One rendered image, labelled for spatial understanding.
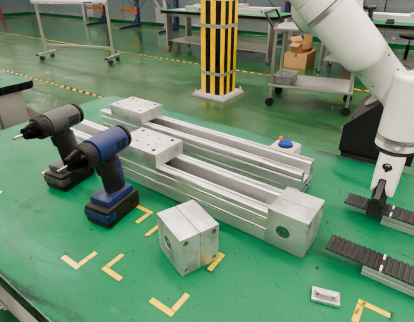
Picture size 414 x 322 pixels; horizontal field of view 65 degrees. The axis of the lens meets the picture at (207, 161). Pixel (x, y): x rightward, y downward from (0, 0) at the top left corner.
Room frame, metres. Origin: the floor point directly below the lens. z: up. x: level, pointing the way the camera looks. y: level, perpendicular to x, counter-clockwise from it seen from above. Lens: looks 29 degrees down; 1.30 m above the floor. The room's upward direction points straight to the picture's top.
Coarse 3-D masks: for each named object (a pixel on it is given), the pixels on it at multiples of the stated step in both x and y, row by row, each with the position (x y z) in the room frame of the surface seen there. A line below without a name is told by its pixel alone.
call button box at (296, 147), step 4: (272, 144) 0.93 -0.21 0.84; (276, 144) 0.93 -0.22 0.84; (292, 144) 0.92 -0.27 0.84; (296, 144) 0.93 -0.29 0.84; (300, 144) 0.93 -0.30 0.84; (280, 148) 0.90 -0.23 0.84; (284, 148) 0.90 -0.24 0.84; (288, 148) 0.90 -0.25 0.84; (292, 148) 0.90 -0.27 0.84; (296, 148) 0.90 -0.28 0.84; (300, 148) 0.92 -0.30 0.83; (292, 152) 0.87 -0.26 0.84; (296, 152) 0.90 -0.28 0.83; (300, 152) 0.93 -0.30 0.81
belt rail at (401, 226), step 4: (384, 216) 0.61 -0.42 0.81; (384, 220) 0.61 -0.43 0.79; (388, 220) 0.61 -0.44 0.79; (392, 220) 0.60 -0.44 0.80; (396, 220) 0.59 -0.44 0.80; (384, 224) 0.61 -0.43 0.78; (388, 224) 0.60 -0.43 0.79; (392, 224) 0.60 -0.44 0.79; (396, 224) 0.60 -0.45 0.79; (400, 224) 0.59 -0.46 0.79; (404, 224) 0.58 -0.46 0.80; (408, 224) 0.58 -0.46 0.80; (396, 228) 0.59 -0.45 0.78; (400, 228) 0.59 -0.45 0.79; (404, 228) 0.58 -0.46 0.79; (408, 228) 0.58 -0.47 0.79; (412, 228) 0.57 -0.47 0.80; (404, 232) 0.58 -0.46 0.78; (408, 232) 0.58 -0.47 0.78; (412, 232) 0.57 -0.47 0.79
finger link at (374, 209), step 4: (372, 200) 0.60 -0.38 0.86; (380, 200) 0.59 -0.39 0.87; (368, 204) 0.62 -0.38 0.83; (372, 204) 0.61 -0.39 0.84; (376, 204) 0.61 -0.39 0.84; (368, 208) 0.62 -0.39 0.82; (372, 208) 0.61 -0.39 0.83; (376, 208) 0.61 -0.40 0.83; (380, 208) 0.61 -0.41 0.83; (368, 212) 0.62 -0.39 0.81; (372, 212) 0.61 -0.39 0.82; (376, 212) 0.61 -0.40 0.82; (380, 212) 0.61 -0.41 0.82; (372, 216) 0.61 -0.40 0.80; (376, 216) 0.61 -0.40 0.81
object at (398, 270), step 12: (336, 240) 0.52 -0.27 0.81; (348, 240) 0.52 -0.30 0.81; (336, 252) 0.49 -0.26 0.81; (348, 252) 0.48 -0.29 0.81; (360, 252) 0.48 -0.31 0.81; (372, 252) 0.48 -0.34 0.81; (372, 264) 0.45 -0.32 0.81; (384, 264) 0.45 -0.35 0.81; (396, 264) 0.45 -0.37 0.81; (408, 264) 0.45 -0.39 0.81; (396, 276) 0.42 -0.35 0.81; (408, 276) 0.42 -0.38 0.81
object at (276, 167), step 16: (128, 128) 1.09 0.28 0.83; (160, 128) 1.00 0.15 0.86; (176, 128) 1.05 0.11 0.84; (192, 128) 1.00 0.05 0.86; (192, 144) 0.93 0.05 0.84; (208, 144) 0.88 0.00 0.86; (224, 144) 0.93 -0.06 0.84; (240, 144) 0.89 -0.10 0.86; (256, 144) 0.88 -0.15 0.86; (208, 160) 0.88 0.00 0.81; (224, 160) 0.84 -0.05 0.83; (240, 160) 0.82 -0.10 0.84; (256, 160) 0.78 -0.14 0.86; (272, 160) 0.78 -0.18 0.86; (288, 160) 0.80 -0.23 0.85; (304, 160) 0.78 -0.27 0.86; (256, 176) 0.78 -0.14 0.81; (272, 176) 0.75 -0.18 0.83; (288, 176) 0.73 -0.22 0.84; (304, 176) 0.76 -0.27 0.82
